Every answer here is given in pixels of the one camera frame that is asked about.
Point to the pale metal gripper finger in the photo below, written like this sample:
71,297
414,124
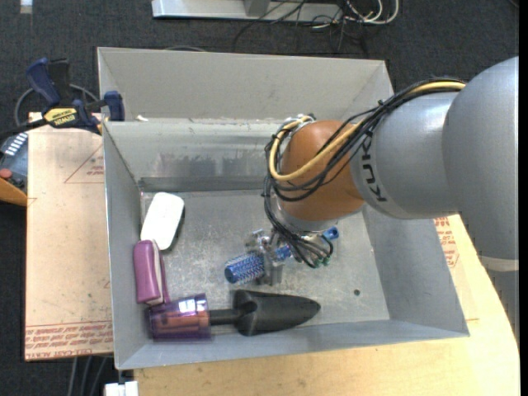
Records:
274,272
255,238

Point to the blue round hairbrush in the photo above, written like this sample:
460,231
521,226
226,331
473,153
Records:
244,268

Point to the white oval computer mouse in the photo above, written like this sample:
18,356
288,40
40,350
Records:
162,219

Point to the clear purple plastic cup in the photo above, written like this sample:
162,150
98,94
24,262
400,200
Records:
179,318

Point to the purple and white case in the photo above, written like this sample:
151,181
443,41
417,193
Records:
146,272

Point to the grey metal bin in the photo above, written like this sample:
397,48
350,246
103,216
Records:
231,93

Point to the brown cardboard board red print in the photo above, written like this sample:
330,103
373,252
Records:
66,237

